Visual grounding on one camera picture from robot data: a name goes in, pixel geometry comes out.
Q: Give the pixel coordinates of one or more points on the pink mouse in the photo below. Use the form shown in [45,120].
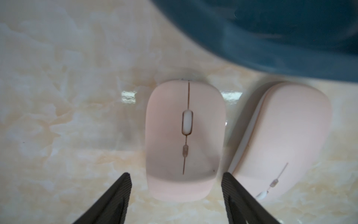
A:
[184,136]
[285,134]

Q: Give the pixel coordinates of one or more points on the dark teal storage box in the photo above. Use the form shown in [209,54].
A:
[316,39]

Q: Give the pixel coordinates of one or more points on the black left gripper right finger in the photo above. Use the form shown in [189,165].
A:
[241,207]

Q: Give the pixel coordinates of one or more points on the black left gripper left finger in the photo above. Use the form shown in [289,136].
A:
[111,207]

